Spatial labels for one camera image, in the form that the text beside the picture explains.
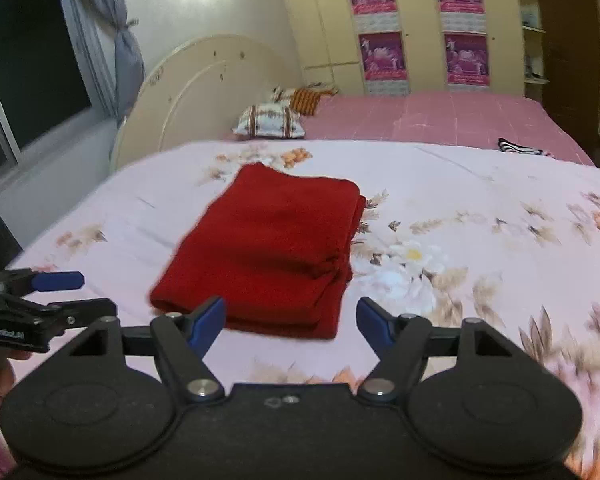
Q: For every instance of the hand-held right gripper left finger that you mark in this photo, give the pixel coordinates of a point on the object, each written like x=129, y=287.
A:
x=207, y=321

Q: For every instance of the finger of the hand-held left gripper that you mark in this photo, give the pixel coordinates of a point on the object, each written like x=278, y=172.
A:
x=60, y=281
x=92, y=310

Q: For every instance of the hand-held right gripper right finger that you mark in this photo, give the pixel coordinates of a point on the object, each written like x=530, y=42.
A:
x=374, y=324

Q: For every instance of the red knit sweater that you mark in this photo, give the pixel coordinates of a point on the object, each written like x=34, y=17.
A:
x=270, y=245

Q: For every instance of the person's left hand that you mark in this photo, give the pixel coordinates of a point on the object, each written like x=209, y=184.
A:
x=0, y=380

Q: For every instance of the floral white bedsheet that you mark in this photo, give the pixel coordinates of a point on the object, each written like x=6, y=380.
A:
x=480, y=200

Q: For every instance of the floral white pillow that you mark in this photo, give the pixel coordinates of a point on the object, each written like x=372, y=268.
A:
x=270, y=122

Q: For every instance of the pink bed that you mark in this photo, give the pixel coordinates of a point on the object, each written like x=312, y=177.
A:
x=430, y=115

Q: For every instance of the dark window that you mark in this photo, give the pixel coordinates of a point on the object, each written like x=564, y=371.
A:
x=30, y=60

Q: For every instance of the grey curtain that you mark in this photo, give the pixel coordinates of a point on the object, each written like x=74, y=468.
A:
x=127, y=65

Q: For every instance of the striped folded cloth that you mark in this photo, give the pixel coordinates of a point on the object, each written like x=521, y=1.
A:
x=522, y=147

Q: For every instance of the cream round headboard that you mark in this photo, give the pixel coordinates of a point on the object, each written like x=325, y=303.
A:
x=195, y=90

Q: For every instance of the orange striped pillow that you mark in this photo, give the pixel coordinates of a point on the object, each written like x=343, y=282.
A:
x=310, y=100

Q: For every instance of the small patterned pillow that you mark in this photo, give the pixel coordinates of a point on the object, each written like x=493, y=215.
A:
x=282, y=95

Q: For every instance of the cream wardrobe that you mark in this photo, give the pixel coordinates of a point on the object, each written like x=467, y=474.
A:
x=420, y=25

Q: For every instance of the brown wooden door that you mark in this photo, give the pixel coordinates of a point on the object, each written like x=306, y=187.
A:
x=570, y=50

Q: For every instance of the cream open shelf unit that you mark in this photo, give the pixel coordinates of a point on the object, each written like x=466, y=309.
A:
x=530, y=20

